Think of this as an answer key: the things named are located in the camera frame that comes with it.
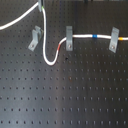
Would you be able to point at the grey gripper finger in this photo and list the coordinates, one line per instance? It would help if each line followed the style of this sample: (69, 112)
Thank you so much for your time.
(40, 4)

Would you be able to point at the left grey cable clip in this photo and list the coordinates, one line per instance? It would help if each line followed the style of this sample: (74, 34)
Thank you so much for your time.
(37, 34)

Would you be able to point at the grey cable clip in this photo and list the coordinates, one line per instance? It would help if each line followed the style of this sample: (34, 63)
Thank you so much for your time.
(37, 34)
(69, 38)
(114, 40)

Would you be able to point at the middle grey cable clip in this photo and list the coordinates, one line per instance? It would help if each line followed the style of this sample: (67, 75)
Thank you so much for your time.
(69, 38)

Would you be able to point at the right grey cable clip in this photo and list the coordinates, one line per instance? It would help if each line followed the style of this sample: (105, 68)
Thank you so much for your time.
(114, 40)

